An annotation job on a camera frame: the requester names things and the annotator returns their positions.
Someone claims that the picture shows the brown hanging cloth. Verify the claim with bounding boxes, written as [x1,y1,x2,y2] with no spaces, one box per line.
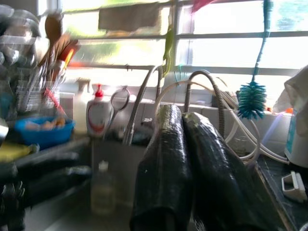
[98,2,161,32]

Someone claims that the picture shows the white spray bottle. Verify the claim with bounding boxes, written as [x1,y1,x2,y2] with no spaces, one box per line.
[73,78,91,133]

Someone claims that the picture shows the round mesh strainer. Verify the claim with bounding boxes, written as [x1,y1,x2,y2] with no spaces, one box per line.
[103,86,131,140]

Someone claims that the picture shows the yellow cloth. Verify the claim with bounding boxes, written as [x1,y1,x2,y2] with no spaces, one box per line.
[0,141,40,163]

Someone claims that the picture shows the red handled brush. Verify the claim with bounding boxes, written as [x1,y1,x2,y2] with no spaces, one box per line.
[44,88,67,116]

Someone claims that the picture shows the steel wire dish rack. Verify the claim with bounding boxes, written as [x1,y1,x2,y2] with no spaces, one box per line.
[0,4,80,121]

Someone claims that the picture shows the stainless steel sink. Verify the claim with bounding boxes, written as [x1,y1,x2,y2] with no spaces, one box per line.
[24,137,296,231]

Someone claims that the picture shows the steel spring faucet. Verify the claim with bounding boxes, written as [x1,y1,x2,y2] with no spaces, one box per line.
[122,64,228,147]

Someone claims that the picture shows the pink hanging cloth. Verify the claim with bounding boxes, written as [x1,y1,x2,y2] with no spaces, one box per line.
[191,0,217,13]

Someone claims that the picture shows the brown food scraps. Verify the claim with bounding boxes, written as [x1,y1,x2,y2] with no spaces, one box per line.
[25,117,67,129]

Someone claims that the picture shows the white flexible hose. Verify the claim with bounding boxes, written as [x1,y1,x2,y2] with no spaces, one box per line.
[154,81,289,164]

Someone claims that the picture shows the blue plastic bowl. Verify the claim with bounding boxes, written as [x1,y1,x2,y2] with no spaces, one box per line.
[14,116,76,150]

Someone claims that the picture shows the white plastic holder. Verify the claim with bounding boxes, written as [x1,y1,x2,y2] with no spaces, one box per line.
[281,170,308,203]

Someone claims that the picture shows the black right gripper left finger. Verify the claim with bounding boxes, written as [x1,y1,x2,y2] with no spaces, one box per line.
[129,103,194,231]

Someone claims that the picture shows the clear plastic bottle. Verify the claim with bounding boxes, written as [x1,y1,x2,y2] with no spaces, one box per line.
[90,160,117,216]

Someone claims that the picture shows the wooden spoon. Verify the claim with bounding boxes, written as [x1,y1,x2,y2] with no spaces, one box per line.
[44,14,64,70]

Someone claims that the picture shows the white dish soap bottle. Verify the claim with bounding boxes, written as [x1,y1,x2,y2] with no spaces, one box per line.
[86,84,114,138]

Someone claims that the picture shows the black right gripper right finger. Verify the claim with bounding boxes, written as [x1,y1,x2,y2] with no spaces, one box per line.
[182,112,284,231]

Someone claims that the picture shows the grey window grille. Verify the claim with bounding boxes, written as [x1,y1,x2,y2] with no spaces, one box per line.
[36,0,308,77]

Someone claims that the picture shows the blue bottle brush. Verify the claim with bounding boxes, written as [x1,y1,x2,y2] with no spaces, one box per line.
[237,0,271,120]

